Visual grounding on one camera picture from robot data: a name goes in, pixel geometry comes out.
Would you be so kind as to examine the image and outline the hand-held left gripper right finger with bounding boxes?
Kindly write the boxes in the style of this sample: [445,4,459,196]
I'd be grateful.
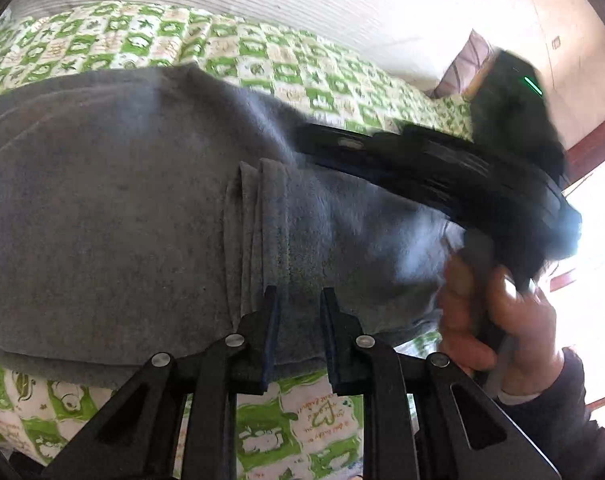
[319,287,563,480]

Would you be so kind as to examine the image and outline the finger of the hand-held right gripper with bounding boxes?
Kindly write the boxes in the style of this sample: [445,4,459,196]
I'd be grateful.
[295,122,408,181]

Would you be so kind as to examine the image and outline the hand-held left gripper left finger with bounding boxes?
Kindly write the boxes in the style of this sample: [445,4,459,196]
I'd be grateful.
[42,286,283,480]

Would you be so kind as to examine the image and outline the grey pants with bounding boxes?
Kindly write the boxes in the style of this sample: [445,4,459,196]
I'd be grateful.
[0,65,470,391]

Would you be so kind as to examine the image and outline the person's right forearm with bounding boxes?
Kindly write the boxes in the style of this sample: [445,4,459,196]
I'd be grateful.
[492,347,605,480]

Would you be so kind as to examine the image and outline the person's right hand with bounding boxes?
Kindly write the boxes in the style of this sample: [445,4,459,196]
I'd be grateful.
[437,257,565,395]

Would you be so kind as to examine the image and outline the green printed quilt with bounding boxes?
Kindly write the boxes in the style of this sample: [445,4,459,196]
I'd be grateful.
[0,2,475,480]

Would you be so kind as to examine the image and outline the grey plaid pillow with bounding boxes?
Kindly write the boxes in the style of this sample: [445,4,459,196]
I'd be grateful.
[429,30,495,101]

